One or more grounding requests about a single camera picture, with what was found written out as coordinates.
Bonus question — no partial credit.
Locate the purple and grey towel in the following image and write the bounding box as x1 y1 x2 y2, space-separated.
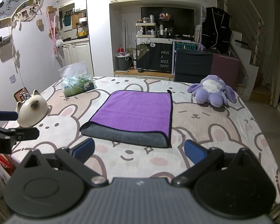
80 90 173 149

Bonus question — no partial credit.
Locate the brown tray with keys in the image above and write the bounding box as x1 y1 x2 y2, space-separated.
13 87 30 102

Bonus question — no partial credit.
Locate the white ceramic cat figurine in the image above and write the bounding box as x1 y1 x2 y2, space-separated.
15 90 49 127

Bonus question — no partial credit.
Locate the cartoon bunny tablecloth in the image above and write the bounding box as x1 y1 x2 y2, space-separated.
9 77 280 211

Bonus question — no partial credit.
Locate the purple plush bunny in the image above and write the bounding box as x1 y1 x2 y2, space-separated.
187 75 237 108

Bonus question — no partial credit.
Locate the tissue pack floral plastic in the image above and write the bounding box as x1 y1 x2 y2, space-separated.
58 61 94 98

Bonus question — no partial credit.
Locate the black chair backrest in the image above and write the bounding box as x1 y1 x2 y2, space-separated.
174 49 213 83

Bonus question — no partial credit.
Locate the maroon cushion panel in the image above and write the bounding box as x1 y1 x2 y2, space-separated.
210 54 240 89

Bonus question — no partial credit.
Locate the white kitchen base cabinet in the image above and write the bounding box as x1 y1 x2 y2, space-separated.
62 38 94 76

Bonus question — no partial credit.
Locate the wooden low drawer counter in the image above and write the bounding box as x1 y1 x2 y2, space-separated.
114 69 174 81

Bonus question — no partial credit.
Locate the dark grey trash bin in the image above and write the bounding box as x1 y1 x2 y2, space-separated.
116 53 130 71

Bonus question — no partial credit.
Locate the black cloth have nice day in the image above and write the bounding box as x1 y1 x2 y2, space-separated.
136 43 173 73

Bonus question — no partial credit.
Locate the green prison sign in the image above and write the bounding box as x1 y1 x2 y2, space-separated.
172 39 199 69

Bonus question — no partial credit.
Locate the black hanging garment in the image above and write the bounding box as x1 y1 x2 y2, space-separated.
201 7 232 55

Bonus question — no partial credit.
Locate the staircase with railing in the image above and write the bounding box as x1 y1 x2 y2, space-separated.
217 0 271 103

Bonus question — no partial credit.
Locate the cream two-tier shelf rack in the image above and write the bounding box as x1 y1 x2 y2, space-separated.
136 23 157 38

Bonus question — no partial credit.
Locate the pink hanging strap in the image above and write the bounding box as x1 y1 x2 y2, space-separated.
46 10 59 57

